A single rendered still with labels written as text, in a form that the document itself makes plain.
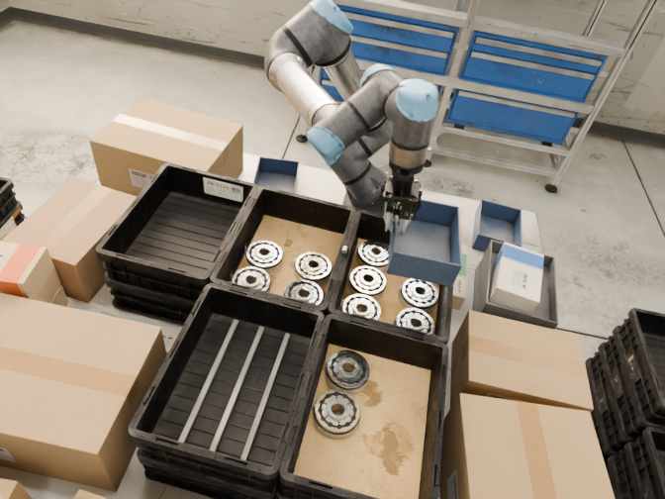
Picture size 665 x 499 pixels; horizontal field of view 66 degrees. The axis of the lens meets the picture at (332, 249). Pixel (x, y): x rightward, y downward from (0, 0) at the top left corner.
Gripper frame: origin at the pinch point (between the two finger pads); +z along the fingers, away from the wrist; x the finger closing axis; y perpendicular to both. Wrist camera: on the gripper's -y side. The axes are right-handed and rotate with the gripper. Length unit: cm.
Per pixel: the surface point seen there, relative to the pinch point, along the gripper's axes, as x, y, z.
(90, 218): -85, -6, 19
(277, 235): -34.0, -18.5, 26.7
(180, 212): -64, -19, 24
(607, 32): 120, -284, 51
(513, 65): 51, -197, 44
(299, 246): -26.7, -16.0, 27.3
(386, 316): 1.5, 2.5, 29.7
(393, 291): 2.5, -6.7, 29.8
